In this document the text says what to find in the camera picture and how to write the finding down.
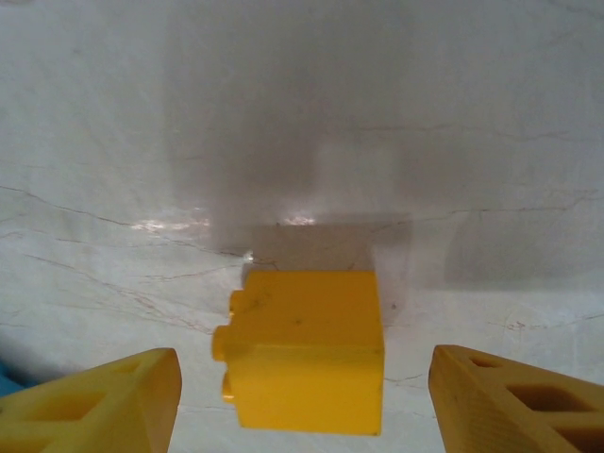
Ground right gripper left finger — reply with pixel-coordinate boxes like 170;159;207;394
0;347;183;453

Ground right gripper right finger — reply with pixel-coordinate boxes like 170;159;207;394
428;344;604;453

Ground yellow lego brick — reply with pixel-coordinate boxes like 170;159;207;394
210;269;386;438

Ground blue long lego brick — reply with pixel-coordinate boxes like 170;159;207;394
0;361;34;400

